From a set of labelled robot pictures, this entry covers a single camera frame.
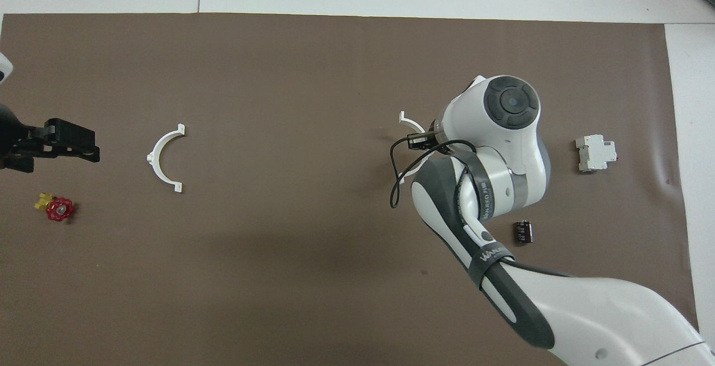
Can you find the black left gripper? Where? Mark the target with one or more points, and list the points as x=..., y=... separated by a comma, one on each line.
x=17, y=139

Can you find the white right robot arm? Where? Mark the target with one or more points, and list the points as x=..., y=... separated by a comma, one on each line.
x=586, y=315

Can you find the red handwheel yellow valve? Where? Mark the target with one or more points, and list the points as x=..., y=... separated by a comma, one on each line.
x=58, y=209

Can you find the small black connector block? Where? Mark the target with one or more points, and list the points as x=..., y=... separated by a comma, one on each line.
x=523, y=232

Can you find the brown table mat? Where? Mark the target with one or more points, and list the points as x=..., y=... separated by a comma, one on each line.
x=279, y=75

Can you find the white circuit breaker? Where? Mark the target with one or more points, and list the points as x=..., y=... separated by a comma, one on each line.
x=595, y=153

